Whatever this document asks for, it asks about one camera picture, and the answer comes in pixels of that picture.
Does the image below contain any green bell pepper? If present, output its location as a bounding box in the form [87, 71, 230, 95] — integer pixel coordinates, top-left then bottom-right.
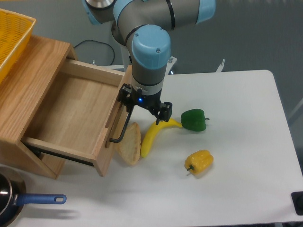
[181, 109, 209, 132]

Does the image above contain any yellow plastic basket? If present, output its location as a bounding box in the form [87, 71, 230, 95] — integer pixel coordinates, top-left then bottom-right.
[0, 9, 36, 81]

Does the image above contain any black cable on floor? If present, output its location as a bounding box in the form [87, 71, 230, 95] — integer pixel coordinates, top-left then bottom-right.
[73, 39, 116, 66]

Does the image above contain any wooden top drawer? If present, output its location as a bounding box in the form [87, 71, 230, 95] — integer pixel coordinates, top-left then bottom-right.
[22, 59, 132, 176]

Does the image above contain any black corner clamp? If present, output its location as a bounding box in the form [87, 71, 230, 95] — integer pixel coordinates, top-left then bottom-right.
[291, 191, 303, 216]

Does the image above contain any triangular bread slice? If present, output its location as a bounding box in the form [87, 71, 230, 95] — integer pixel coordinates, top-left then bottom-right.
[115, 122, 141, 166]

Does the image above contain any yellow banana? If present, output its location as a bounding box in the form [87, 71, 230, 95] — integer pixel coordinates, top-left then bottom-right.
[140, 118, 182, 158]

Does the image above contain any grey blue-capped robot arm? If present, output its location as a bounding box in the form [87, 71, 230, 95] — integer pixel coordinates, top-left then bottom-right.
[83, 0, 216, 122]

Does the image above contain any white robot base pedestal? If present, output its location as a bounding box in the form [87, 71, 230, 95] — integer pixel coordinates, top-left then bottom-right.
[91, 44, 226, 75]

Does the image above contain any wooden drawer cabinet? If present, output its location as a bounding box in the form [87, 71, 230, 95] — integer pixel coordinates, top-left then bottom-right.
[0, 35, 77, 179]

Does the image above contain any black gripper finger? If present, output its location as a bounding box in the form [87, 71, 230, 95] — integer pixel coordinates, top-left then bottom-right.
[156, 102, 172, 125]
[118, 83, 136, 111]

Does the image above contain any black metal drawer handle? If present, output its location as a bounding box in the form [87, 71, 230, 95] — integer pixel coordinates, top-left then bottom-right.
[109, 105, 134, 143]

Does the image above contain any blue-handled frying pan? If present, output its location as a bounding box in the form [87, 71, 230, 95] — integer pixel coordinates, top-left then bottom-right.
[0, 166, 67, 227]

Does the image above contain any yellow bell pepper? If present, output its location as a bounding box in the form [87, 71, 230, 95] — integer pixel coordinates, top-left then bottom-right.
[184, 150, 214, 175]

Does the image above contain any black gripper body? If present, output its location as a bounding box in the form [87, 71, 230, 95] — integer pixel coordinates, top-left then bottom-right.
[134, 89, 162, 116]

